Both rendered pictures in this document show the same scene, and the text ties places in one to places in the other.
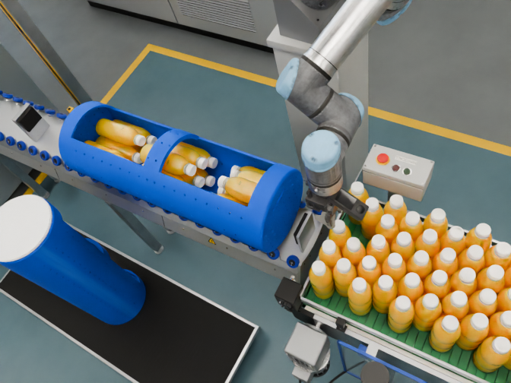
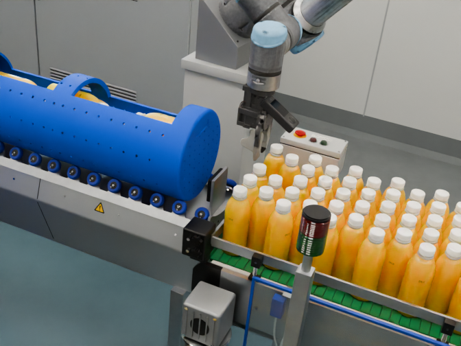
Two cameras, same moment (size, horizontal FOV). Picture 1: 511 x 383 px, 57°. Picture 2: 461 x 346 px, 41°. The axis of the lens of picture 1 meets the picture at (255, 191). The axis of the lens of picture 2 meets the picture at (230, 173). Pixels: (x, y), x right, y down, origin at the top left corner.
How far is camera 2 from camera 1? 1.04 m
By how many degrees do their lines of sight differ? 33
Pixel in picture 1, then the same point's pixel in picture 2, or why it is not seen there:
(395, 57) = not seen: hidden behind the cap
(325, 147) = (274, 27)
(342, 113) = (287, 19)
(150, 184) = (56, 108)
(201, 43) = not seen: hidden behind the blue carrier
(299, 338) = (203, 293)
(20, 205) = not seen: outside the picture
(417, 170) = (333, 144)
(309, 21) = (230, 40)
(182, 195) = (95, 117)
